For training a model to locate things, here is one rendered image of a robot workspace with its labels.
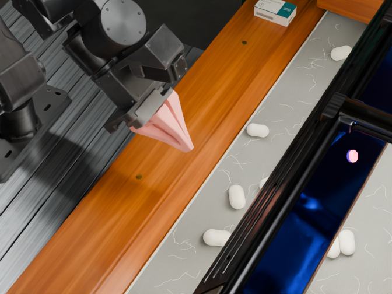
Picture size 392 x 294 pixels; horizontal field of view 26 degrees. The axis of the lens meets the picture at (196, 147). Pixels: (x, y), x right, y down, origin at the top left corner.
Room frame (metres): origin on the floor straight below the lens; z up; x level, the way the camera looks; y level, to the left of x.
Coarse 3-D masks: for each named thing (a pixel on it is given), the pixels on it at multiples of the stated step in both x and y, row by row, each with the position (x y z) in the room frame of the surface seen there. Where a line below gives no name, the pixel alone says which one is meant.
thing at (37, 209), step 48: (48, 48) 1.10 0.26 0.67; (192, 48) 1.10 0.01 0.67; (96, 96) 0.98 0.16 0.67; (48, 144) 0.88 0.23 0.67; (96, 144) 0.88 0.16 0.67; (0, 192) 0.78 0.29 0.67; (48, 192) 0.78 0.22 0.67; (0, 240) 0.69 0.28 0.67; (48, 240) 0.69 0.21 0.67; (0, 288) 0.61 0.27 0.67
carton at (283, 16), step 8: (264, 0) 1.09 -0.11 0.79; (272, 0) 1.09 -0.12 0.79; (280, 0) 1.09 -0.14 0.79; (256, 8) 1.07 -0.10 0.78; (264, 8) 1.07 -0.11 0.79; (272, 8) 1.07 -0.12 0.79; (280, 8) 1.07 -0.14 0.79; (288, 8) 1.07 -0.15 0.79; (264, 16) 1.06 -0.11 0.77; (272, 16) 1.06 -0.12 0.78; (280, 16) 1.05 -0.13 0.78; (288, 16) 1.05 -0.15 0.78
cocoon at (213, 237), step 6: (204, 234) 0.64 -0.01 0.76; (210, 234) 0.64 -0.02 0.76; (216, 234) 0.64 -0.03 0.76; (222, 234) 0.64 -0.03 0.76; (228, 234) 0.64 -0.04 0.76; (204, 240) 0.64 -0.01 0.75; (210, 240) 0.63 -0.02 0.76; (216, 240) 0.63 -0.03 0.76; (222, 240) 0.63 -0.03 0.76; (222, 246) 0.63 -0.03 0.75
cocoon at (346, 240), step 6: (342, 234) 0.64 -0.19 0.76; (348, 234) 0.64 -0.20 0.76; (342, 240) 0.63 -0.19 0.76; (348, 240) 0.63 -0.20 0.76; (354, 240) 0.64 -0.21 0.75; (342, 246) 0.62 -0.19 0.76; (348, 246) 0.62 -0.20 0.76; (354, 246) 0.62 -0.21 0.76; (342, 252) 0.62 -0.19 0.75; (348, 252) 0.62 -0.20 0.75
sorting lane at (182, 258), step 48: (288, 96) 0.91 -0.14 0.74; (240, 144) 0.81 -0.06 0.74; (288, 144) 0.81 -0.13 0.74; (384, 192) 0.73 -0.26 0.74; (192, 240) 0.64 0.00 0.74; (384, 240) 0.64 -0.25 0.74; (144, 288) 0.57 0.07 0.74; (192, 288) 0.57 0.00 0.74; (336, 288) 0.57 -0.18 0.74; (384, 288) 0.57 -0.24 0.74
